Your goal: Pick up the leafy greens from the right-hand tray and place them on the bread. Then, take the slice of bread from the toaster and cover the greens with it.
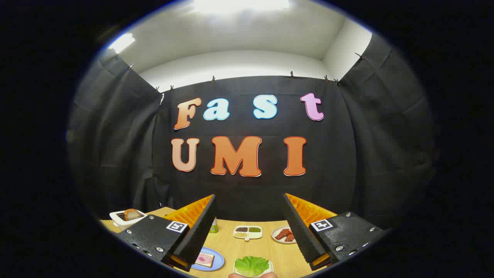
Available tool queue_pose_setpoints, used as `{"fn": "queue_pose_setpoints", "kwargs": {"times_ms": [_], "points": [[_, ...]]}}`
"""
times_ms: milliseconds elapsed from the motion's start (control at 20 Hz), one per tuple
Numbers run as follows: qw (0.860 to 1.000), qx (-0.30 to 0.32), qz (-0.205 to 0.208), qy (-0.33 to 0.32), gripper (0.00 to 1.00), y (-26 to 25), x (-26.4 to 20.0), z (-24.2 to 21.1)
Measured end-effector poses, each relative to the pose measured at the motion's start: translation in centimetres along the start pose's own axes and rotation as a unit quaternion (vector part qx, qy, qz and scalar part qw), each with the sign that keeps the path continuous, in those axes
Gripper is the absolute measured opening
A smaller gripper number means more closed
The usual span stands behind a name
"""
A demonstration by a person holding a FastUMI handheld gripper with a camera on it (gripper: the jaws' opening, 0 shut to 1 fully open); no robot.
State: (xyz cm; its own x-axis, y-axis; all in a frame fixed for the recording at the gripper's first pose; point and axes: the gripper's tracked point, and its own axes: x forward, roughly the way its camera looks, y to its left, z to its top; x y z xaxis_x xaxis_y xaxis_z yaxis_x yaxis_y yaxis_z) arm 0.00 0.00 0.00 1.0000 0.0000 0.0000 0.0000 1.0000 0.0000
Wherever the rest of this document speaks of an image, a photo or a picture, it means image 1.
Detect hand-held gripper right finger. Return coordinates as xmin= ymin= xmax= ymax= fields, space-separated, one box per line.
xmin=282 ymin=193 xmax=386 ymax=271

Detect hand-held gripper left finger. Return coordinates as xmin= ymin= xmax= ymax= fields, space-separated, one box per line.
xmin=116 ymin=194 xmax=217 ymax=272

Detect green lettuce leaf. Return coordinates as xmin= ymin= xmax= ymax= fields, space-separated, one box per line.
xmin=234 ymin=256 xmax=270 ymax=277

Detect white oval plate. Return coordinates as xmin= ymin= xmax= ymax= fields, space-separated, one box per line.
xmin=271 ymin=226 xmax=298 ymax=244

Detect white bread slice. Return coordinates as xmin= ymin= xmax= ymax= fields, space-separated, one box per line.
xmin=194 ymin=253 xmax=215 ymax=268

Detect blue plate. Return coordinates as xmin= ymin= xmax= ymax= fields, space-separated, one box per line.
xmin=192 ymin=247 xmax=225 ymax=271

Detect small white square plate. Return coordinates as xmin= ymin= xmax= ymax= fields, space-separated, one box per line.
xmin=233 ymin=259 xmax=274 ymax=278

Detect white divided dish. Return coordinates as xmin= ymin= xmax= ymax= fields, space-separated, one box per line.
xmin=233 ymin=225 xmax=263 ymax=242

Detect white toaster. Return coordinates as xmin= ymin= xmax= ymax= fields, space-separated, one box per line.
xmin=109 ymin=210 xmax=148 ymax=231

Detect row of small cloth clips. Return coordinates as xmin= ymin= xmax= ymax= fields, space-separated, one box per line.
xmin=127 ymin=52 xmax=365 ymax=93

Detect ceiling light panel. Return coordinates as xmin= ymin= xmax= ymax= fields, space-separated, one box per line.
xmin=191 ymin=0 xmax=291 ymax=14
xmin=109 ymin=33 xmax=136 ymax=54

